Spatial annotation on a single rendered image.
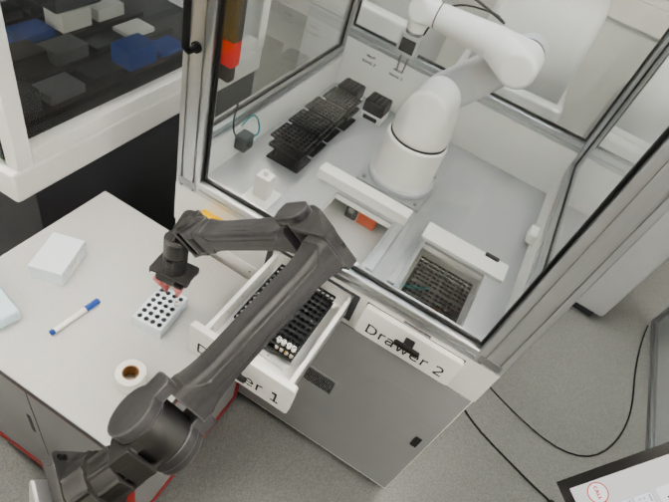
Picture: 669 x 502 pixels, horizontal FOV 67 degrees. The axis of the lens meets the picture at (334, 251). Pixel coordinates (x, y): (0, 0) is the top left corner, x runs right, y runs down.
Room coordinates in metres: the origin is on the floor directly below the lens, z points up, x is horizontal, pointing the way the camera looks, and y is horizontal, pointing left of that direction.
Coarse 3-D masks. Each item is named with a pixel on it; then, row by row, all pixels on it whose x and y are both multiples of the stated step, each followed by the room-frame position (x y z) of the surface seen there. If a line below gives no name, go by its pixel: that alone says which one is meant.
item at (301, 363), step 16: (272, 256) 0.95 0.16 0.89; (272, 272) 0.94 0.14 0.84; (256, 288) 0.87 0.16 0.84; (336, 288) 0.92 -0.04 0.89; (240, 304) 0.79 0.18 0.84; (336, 304) 0.92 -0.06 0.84; (224, 320) 0.72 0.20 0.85; (336, 320) 0.82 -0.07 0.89; (320, 336) 0.80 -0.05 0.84; (272, 352) 0.70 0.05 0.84; (304, 352) 0.73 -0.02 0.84; (272, 368) 0.66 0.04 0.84; (288, 368) 0.67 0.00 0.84; (304, 368) 0.65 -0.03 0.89
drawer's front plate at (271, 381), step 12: (192, 324) 0.63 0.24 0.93; (192, 336) 0.63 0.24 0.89; (204, 336) 0.62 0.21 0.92; (216, 336) 0.63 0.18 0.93; (192, 348) 0.63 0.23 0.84; (252, 372) 0.59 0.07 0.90; (264, 372) 0.58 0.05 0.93; (252, 384) 0.59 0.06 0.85; (264, 384) 0.58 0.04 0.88; (276, 384) 0.58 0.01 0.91; (288, 384) 0.58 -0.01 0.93; (264, 396) 0.58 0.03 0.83; (288, 396) 0.57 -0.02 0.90; (288, 408) 0.57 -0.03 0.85
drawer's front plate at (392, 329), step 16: (368, 304) 0.88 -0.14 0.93; (368, 320) 0.87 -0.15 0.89; (384, 320) 0.86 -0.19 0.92; (368, 336) 0.86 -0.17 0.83; (400, 336) 0.84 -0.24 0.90; (416, 336) 0.84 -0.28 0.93; (400, 352) 0.84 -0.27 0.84; (432, 352) 0.82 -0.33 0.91; (448, 352) 0.83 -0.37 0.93; (416, 368) 0.83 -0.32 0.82; (432, 368) 0.82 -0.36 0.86; (448, 368) 0.81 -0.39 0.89
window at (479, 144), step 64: (256, 0) 1.01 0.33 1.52; (320, 0) 0.98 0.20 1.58; (384, 0) 0.95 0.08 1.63; (448, 0) 0.93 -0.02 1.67; (512, 0) 0.91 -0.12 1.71; (576, 0) 0.89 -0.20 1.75; (640, 0) 0.87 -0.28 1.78; (256, 64) 1.01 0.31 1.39; (320, 64) 0.97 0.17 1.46; (384, 64) 0.95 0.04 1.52; (448, 64) 0.92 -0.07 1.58; (512, 64) 0.90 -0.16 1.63; (576, 64) 0.88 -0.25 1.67; (640, 64) 0.86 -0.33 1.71; (256, 128) 1.00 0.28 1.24; (320, 128) 0.97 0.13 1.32; (384, 128) 0.94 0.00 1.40; (448, 128) 0.91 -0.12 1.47; (512, 128) 0.89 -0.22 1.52; (576, 128) 0.87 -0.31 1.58; (640, 128) 0.85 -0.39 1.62; (256, 192) 0.99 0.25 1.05; (320, 192) 0.96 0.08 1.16; (384, 192) 0.92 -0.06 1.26; (448, 192) 0.90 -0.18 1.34; (512, 192) 0.87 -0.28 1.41; (576, 192) 0.85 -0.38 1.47; (384, 256) 0.91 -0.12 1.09; (448, 256) 0.88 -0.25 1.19; (512, 256) 0.86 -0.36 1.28; (448, 320) 0.86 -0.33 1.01
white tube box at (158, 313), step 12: (156, 300) 0.74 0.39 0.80; (168, 300) 0.75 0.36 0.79; (180, 300) 0.77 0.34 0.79; (144, 312) 0.69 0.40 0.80; (156, 312) 0.71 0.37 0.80; (168, 312) 0.72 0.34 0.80; (180, 312) 0.75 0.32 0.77; (132, 324) 0.67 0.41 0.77; (144, 324) 0.66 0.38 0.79; (156, 324) 0.67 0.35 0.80; (168, 324) 0.69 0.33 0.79; (156, 336) 0.66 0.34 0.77
